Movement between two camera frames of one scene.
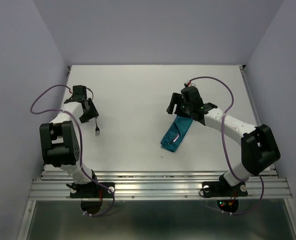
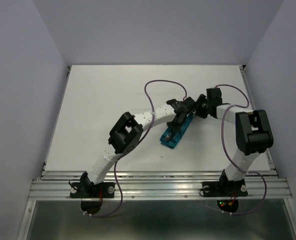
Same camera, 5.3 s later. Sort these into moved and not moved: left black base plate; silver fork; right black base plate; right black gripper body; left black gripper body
Moved: right black gripper body; silver fork; left black gripper body
Not moved: right black base plate; left black base plate
